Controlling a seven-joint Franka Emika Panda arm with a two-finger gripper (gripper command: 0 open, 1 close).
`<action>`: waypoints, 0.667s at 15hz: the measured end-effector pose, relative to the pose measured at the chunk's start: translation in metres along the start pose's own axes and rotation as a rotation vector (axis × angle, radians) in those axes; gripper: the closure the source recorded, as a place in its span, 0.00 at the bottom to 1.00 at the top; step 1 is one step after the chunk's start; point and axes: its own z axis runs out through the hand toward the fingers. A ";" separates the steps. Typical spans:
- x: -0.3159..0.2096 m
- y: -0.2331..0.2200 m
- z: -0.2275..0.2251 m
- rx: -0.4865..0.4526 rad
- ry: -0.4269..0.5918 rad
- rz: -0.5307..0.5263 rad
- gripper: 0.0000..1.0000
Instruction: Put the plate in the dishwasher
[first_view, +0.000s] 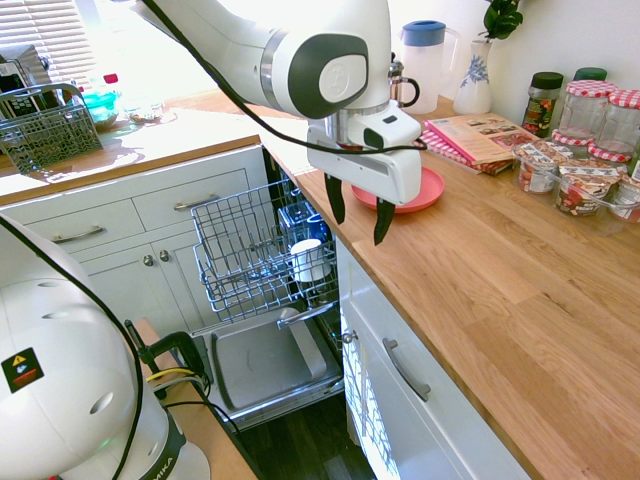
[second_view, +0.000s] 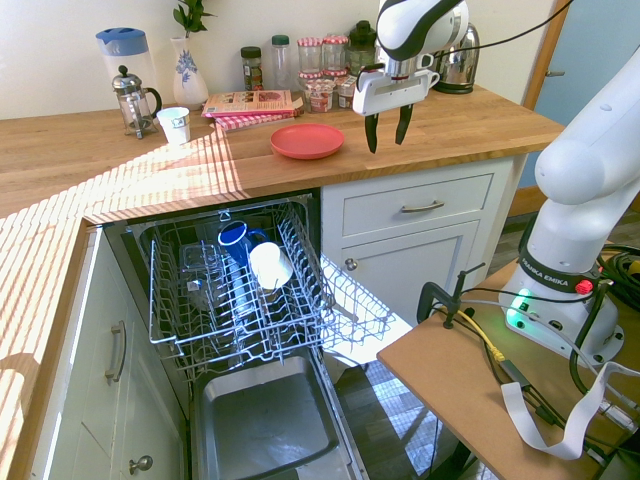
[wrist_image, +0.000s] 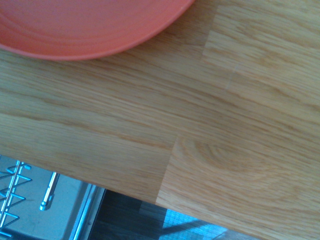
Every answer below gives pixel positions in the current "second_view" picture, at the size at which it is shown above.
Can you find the clear glass container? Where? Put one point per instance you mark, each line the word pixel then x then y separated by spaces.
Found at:
pixel 200 265

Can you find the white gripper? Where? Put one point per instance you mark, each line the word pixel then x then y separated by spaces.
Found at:
pixel 387 92

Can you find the small jar red checked lid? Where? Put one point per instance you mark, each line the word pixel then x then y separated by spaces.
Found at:
pixel 336 72
pixel 311 75

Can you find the white paper cup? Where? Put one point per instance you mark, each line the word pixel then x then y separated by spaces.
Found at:
pixel 175 125

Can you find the round metal cabinet knob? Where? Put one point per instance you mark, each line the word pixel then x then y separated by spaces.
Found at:
pixel 351 263
pixel 142 464

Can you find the white mug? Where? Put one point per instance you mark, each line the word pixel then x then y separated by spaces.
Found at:
pixel 270 265

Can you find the clear bottle with green lid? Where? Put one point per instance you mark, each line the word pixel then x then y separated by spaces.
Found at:
pixel 281 62

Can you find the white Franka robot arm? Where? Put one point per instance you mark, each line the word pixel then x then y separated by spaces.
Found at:
pixel 565 165

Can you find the red checked book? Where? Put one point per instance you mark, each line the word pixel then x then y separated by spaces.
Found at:
pixel 250 121

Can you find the blue door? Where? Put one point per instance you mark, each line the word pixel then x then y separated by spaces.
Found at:
pixel 590 45

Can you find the black clamp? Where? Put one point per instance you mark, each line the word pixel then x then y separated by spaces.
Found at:
pixel 427 295

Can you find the red plate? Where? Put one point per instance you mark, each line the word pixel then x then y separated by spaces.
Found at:
pixel 307 141

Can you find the clear pitcher with blue lid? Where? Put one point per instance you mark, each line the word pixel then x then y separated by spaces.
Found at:
pixel 122 50

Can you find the white vase with blue flowers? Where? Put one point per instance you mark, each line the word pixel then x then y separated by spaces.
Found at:
pixel 189 75

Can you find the tall jar red checked lid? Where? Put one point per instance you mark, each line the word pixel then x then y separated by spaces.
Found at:
pixel 310 55
pixel 335 52

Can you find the dark green glass jar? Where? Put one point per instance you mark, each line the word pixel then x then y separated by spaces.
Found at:
pixel 361 47

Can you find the blue mug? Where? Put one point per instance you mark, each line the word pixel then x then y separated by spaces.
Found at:
pixel 235 242

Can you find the yoghurt pot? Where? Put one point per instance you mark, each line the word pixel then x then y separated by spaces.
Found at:
pixel 345 92
pixel 319 96

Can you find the stainless steel kettle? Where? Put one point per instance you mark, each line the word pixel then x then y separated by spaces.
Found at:
pixel 457 65

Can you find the spice jar with dark lid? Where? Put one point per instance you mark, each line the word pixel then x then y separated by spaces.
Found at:
pixel 251 70

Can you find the stainless dishwasher door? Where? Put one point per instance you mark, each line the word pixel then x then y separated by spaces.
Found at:
pixel 265 425

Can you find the white kitchen cabinet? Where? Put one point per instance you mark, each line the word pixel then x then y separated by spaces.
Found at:
pixel 100 415
pixel 450 250

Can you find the pink cookbook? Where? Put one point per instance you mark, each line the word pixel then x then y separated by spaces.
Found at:
pixel 250 101

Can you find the green leafy plant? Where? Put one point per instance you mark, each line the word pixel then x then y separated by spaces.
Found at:
pixel 192 17

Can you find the glass French press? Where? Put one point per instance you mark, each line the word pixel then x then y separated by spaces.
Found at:
pixel 134 102

